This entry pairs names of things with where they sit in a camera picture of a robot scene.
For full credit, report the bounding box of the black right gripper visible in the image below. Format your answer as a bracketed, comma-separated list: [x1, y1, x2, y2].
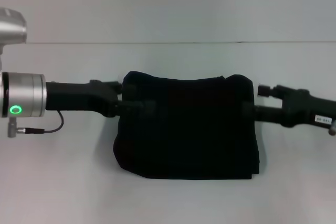
[243, 84, 336, 131]

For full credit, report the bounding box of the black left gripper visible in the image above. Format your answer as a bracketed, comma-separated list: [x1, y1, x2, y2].
[45, 79, 159, 119]

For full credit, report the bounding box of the black t-shirt with white print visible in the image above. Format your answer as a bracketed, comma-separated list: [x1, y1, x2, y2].
[112, 70, 261, 181]

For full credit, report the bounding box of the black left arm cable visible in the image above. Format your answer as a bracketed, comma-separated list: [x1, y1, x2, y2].
[7, 110, 65, 138]

